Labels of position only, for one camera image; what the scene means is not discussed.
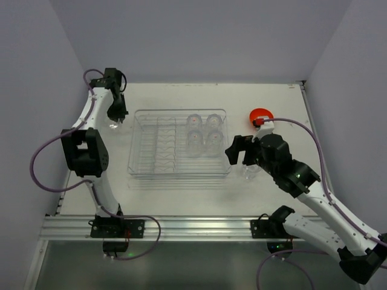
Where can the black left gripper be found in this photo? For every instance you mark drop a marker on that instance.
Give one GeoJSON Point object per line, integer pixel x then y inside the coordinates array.
{"type": "Point", "coordinates": [117, 110]}

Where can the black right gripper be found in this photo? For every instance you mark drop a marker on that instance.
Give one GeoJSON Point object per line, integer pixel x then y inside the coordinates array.
{"type": "Point", "coordinates": [246, 150]}

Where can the clear glass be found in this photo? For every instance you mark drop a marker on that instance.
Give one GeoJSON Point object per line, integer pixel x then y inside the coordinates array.
{"type": "Point", "coordinates": [250, 172]}
{"type": "Point", "coordinates": [213, 122]}
{"type": "Point", "coordinates": [214, 142]}
{"type": "Point", "coordinates": [194, 122]}
{"type": "Point", "coordinates": [113, 126]}
{"type": "Point", "coordinates": [194, 143]}

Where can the orange plastic bowl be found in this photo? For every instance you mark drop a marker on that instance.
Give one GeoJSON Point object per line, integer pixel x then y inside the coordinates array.
{"type": "Point", "coordinates": [258, 115]}

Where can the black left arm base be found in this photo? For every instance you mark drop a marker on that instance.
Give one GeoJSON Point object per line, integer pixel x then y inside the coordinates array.
{"type": "Point", "coordinates": [116, 233]}

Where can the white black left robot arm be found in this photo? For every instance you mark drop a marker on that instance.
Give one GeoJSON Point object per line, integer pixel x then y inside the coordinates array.
{"type": "Point", "coordinates": [85, 152]}

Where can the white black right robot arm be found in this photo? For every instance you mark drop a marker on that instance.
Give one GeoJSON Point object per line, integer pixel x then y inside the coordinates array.
{"type": "Point", "coordinates": [359, 250]}

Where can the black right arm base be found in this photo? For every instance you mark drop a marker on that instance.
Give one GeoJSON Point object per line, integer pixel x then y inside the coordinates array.
{"type": "Point", "coordinates": [265, 227]}

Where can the clear plastic dish tray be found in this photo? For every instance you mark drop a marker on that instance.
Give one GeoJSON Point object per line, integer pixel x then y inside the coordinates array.
{"type": "Point", "coordinates": [203, 166]}

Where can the aluminium mounting rail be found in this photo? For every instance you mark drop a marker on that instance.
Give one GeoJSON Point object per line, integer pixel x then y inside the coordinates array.
{"type": "Point", "coordinates": [173, 228]}

